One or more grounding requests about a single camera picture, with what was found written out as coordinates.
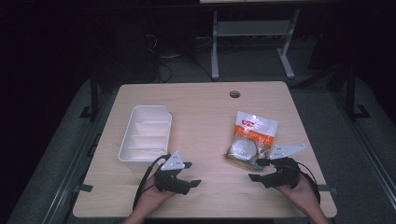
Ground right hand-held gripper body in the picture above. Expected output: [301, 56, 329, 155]
[261, 143, 307, 189]

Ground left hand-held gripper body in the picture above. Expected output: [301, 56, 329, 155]
[153, 150, 191, 196]

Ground orange and clear snack bag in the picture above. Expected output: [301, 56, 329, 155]
[224, 110, 278, 172]

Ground white plastic divided bin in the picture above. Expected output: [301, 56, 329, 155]
[118, 105, 173, 164]

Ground person's left hand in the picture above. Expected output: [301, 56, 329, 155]
[135, 175, 177, 213]

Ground person's right hand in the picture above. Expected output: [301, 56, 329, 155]
[275, 175, 319, 213]

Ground black metal stand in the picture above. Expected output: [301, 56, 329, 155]
[343, 63, 372, 121]
[78, 69, 101, 122]

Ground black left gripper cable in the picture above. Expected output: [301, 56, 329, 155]
[133, 154, 172, 211]

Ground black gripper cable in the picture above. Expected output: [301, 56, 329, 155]
[292, 161, 322, 205]
[133, 154, 172, 211]

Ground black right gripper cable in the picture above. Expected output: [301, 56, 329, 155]
[292, 161, 322, 205]

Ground grey table edge strap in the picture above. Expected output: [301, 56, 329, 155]
[318, 184, 339, 196]
[74, 183, 94, 193]

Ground aluminium frame rail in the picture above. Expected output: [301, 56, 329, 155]
[46, 90, 118, 224]
[329, 91, 396, 202]

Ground black floor cables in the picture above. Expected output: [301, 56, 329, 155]
[144, 31, 217, 84]

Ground white metal table frame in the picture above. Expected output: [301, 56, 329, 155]
[210, 8, 302, 80]

